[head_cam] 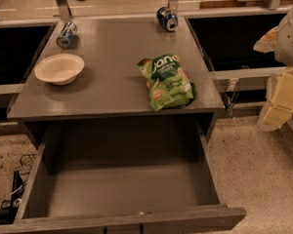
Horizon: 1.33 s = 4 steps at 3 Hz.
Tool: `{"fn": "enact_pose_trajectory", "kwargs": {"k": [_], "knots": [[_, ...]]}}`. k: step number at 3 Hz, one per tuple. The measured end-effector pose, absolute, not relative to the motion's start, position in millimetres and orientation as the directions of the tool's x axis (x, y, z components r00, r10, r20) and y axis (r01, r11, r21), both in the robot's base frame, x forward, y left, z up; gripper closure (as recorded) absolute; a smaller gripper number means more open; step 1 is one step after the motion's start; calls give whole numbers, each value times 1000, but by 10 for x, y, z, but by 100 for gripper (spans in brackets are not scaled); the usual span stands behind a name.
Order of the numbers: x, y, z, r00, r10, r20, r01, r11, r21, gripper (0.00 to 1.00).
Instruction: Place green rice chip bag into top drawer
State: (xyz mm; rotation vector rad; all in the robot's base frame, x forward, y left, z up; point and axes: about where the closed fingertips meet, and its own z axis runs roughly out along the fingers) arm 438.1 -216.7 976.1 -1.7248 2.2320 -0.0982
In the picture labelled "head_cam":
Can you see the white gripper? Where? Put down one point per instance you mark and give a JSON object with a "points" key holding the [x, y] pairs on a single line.
{"points": [[290, 39]]}

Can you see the green rice chip bag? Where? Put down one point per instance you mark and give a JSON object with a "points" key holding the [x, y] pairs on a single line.
{"points": [[167, 82]]}

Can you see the grey open top drawer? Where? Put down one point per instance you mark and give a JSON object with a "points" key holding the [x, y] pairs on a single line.
{"points": [[131, 175]]}

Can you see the dark blue soda can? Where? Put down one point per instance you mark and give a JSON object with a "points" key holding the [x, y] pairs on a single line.
{"points": [[167, 19]]}

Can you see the grey cabinet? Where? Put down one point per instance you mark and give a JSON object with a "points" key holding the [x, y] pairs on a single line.
{"points": [[111, 83]]}

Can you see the silver blue soda can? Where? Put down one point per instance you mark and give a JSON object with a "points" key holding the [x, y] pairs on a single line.
{"points": [[67, 35]]}

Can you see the white paper bowl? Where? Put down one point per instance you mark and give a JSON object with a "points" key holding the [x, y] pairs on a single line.
{"points": [[60, 69]]}

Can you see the left metal post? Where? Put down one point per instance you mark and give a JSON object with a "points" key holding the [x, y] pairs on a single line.
{"points": [[64, 10]]}

